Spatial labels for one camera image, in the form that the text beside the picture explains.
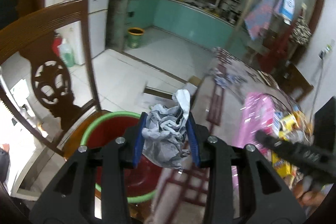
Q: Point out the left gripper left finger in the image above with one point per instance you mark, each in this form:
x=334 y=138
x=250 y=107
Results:
x=132 y=150

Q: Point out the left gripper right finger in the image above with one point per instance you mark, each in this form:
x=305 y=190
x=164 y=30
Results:
x=197 y=137

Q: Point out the grey paper ball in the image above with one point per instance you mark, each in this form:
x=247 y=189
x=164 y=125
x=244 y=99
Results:
x=165 y=132

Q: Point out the yellow cardboard box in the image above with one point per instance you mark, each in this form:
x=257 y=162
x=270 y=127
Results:
x=290 y=129

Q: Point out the yellow green trash bin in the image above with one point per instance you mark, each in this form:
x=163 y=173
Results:
x=134 y=37

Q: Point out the teal kitchen counter cabinets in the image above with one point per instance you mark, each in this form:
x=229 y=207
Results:
x=187 y=22

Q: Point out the right hand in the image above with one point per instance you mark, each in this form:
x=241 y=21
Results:
x=309 y=198

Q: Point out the red basin with green rim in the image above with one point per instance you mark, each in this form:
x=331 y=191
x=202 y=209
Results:
x=105 y=134

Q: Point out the pink snack package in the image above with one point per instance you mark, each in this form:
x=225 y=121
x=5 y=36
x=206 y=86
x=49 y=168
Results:
x=257 y=114

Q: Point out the red hanging garment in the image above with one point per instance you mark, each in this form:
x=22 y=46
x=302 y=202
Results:
x=278 y=51

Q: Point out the green detergent bottle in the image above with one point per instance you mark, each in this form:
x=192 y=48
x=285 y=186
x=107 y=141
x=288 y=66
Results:
x=66 y=53

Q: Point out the dark carved wooden chair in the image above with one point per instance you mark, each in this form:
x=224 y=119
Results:
x=32 y=36

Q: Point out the pink blue plaid cloth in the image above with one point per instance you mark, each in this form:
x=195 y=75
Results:
x=258 y=20

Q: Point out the leopard print bag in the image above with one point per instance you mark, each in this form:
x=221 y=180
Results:
x=301 y=33

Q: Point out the wooden chair by wall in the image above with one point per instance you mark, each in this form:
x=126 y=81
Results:
x=294 y=84

